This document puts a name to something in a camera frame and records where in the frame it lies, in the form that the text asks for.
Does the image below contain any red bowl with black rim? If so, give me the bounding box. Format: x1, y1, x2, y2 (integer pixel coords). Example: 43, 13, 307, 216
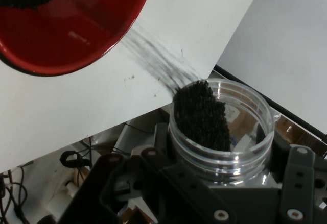
0, 0, 155, 77

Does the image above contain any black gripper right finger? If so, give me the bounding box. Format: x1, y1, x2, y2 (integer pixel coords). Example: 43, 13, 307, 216
270, 129, 327, 224

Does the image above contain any black partition edge strip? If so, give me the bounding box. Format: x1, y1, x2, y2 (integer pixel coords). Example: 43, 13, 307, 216
213, 64, 327, 143

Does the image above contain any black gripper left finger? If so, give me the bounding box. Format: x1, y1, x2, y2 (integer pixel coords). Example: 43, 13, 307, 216
58, 121, 215, 224

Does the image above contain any black loop strap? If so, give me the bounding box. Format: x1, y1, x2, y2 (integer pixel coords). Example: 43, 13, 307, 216
59, 150, 90, 169

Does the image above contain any clear jar with black seeds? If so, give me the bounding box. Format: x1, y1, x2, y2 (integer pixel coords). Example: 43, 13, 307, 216
168, 78, 276, 187

